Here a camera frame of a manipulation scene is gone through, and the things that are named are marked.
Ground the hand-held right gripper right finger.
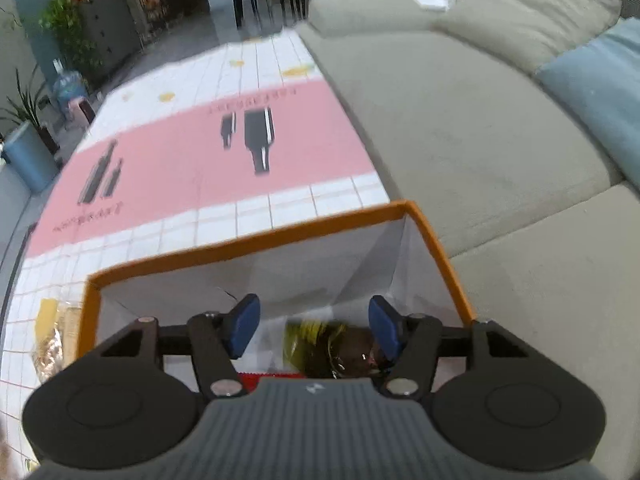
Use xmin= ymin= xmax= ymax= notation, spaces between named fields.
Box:
xmin=368 ymin=294 xmax=532 ymax=399

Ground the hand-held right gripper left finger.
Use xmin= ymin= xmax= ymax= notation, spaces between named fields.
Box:
xmin=97 ymin=293 xmax=262 ymax=399

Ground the dark brown snack packet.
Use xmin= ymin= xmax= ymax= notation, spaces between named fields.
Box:
xmin=304 ymin=326 xmax=397 ymax=380

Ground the red white cracker packet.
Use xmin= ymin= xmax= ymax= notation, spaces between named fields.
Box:
xmin=236 ymin=371 xmax=312 ymax=387

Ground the pink white printed tablecloth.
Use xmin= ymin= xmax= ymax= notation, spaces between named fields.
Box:
xmin=0 ymin=29 xmax=407 ymax=480

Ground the beige sofa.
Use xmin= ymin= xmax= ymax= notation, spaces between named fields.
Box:
xmin=296 ymin=0 xmax=640 ymax=480

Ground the clear bag of wafers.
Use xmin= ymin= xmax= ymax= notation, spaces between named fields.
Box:
xmin=30 ymin=298 xmax=85 ymax=385

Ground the pink stool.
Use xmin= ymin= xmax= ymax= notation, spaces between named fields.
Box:
xmin=64 ymin=99 xmax=97 ymax=129

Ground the blue plant pot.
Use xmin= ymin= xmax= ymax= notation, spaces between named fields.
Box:
xmin=2 ymin=120 xmax=60 ymax=193

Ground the blue water jug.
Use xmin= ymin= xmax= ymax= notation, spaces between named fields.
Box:
xmin=51 ymin=59 xmax=89 ymax=112

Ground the tall potted plant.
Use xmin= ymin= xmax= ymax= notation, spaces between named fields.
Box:
xmin=0 ymin=66 xmax=62 ymax=157

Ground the light blue cushion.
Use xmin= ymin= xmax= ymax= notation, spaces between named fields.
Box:
xmin=534 ymin=16 xmax=640 ymax=192

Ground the beige cushion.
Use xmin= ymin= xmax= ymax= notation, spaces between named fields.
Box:
xmin=439 ymin=0 xmax=624 ymax=75

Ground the leafy plant on cabinet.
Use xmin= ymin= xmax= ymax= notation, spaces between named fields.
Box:
xmin=39 ymin=0 xmax=103 ymax=77

